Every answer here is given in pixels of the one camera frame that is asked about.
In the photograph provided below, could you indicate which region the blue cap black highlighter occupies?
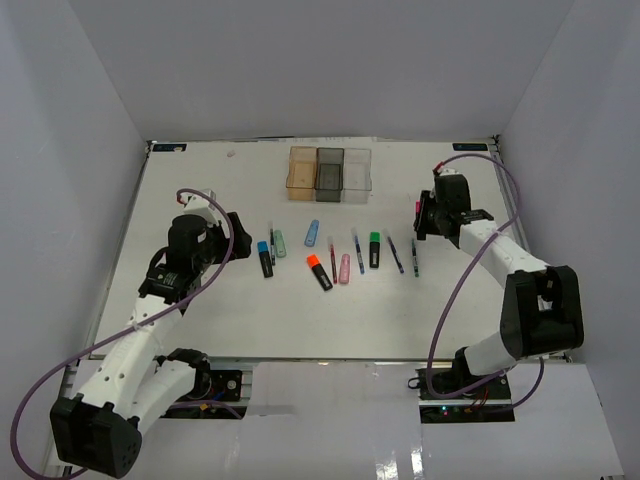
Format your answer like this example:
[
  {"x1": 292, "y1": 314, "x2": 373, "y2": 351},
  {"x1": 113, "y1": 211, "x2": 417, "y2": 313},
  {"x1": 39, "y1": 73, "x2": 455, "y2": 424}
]
[{"x1": 257, "y1": 241, "x2": 274, "y2": 278}]

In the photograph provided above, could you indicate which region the black gel pen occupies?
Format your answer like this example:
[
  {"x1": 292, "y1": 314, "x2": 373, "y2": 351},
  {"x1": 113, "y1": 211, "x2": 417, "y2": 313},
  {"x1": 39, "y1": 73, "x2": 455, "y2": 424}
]
[{"x1": 268, "y1": 220, "x2": 276, "y2": 267}]

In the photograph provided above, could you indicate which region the purple gel pen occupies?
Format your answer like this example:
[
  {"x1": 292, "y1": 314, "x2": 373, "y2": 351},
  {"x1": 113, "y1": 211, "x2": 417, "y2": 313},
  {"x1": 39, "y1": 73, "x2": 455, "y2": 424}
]
[{"x1": 383, "y1": 229, "x2": 405, "y2": 274}]

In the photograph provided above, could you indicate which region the green correction tape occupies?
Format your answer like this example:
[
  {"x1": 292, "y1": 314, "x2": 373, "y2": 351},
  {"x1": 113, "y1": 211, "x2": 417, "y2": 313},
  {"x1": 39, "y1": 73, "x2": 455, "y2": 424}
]
[{"x1": 274, "y1": 230, "x2": 287, "y2": 258}]

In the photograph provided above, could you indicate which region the green gel pen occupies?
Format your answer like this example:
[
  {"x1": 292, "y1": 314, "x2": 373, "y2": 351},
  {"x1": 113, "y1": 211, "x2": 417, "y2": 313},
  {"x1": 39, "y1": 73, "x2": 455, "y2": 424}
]
[{"x1": 411, "y1": 238, "x2": 420, "y2": 278}]

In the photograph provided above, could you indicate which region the green cap black highlighter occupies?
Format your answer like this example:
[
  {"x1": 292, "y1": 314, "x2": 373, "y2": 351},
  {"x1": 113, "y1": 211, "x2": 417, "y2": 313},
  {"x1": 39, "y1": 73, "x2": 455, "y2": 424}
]
[{"x1": 369, "y1": 231, "x2": 381, "y2": 269}]

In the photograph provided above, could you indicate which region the blue gel pen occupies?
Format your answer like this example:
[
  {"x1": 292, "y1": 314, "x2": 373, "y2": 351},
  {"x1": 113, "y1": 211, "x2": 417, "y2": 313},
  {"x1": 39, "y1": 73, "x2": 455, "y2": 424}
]
[{"x1": 351, "y1": 227, "x2": 365, "y2": 275}]

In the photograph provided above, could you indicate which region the orange cap black highlighter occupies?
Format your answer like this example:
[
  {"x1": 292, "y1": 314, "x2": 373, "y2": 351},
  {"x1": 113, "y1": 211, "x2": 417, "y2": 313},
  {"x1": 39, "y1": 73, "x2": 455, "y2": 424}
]
[{"x1": 306, "y1": 254, "x2": 333, "y2": 292}]

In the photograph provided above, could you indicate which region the red gel pen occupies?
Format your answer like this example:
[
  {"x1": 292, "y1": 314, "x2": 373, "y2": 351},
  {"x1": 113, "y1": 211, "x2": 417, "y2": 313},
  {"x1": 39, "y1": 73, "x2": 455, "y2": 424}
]
[{"x1": 327, "y1": 236, "x2": 338, "y2": 284}]

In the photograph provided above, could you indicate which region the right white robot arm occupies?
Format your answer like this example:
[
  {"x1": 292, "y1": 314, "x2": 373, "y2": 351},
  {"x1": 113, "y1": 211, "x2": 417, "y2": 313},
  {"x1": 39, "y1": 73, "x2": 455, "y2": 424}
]
[{"x1": 414, "y1": 173, "x2": 584, "y2": 399}]

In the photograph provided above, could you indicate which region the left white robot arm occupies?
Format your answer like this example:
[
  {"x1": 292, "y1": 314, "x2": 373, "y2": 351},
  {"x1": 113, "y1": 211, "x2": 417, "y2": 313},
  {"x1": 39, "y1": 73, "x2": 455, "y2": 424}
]
[{"x1": 50, "y1": 208, "x2": 252, "y2": 479}]

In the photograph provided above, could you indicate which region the right blue table label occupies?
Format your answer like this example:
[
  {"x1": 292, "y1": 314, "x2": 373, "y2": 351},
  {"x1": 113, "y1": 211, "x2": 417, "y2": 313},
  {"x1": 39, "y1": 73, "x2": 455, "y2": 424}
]
[{"x1": 452, "y1": 142, "x2": 488, "y2": 152}]

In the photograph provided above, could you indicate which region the blue table label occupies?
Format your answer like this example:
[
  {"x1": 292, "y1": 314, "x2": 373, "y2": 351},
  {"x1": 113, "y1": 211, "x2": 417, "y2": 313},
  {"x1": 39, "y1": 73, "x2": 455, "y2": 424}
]
[
  {"x1": 452, "y1": 142, "x2": 488, "y2": 152},
  {"x1": 152, "y1": 143, "x2": 187, "y2": 153}
]

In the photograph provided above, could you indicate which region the blue correction tape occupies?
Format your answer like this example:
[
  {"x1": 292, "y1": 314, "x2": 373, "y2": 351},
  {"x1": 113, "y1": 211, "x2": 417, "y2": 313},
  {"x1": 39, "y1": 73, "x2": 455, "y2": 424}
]
[{"x1": 304, "y1": 219, "x2": 319, "y2": 248}]

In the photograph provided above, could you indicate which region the amber transparent container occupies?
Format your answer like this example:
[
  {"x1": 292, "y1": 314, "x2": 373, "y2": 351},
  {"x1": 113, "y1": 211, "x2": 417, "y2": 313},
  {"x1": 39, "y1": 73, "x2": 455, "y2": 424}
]
[{"x1": 286, "y1": 146, "x2": 317, "y2": 201}]

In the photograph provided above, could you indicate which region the pink correction tape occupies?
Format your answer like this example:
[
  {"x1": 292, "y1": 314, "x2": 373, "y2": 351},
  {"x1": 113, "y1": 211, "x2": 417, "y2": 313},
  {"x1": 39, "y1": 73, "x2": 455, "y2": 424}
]
[{"x1": 338, "y1": 254, "x2": 351, "y2": 285}]

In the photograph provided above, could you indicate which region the left blue table label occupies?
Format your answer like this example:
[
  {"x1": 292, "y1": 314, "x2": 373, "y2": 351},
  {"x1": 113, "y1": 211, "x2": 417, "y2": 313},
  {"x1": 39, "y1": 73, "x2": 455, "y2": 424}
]
[{"x1": 152, "y1": 143, "x2": 187, "y2": 153}]

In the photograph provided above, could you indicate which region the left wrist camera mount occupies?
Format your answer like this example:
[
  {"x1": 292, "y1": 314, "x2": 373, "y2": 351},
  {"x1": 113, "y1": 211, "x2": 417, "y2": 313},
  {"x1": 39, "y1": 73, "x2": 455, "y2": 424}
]
[{"x1": 177, "y1": 189, "x2": 217, "y2": 224}]

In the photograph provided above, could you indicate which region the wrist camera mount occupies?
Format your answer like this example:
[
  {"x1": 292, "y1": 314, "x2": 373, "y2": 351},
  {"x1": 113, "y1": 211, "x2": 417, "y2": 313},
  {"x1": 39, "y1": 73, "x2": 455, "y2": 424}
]
[
  {"x1": 432, "y1": 162, "x2": 460, "y2": 177},
  {"x1": 177, "y1": 189, "x2": 217, "y2": 224}
]

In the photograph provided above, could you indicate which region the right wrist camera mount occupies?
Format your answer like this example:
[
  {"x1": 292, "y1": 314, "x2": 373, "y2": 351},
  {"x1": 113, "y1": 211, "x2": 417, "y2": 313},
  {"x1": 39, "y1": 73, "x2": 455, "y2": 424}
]
[{"x1": 432, "y1": 162, "x2": 460, "y2": 177}]

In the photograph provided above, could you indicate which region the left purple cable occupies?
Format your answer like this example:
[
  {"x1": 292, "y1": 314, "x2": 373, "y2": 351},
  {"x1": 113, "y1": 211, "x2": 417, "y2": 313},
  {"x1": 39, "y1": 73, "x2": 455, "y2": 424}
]
[{"x1": 9, "y1": 187, "x2": 236, "y2": 477}]

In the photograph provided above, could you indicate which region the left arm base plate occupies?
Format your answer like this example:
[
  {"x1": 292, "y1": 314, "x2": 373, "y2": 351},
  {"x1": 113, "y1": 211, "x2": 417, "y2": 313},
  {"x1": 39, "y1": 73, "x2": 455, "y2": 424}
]
[{"x1": 164, "y1": 370, "x2": 247, "y2": 420}]

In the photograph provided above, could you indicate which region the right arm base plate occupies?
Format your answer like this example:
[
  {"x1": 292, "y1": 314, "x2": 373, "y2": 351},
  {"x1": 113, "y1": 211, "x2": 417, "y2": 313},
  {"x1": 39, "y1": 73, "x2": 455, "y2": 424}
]
[{"x1": 407, "y1": 368, "x2": 515, "y2": 425}]

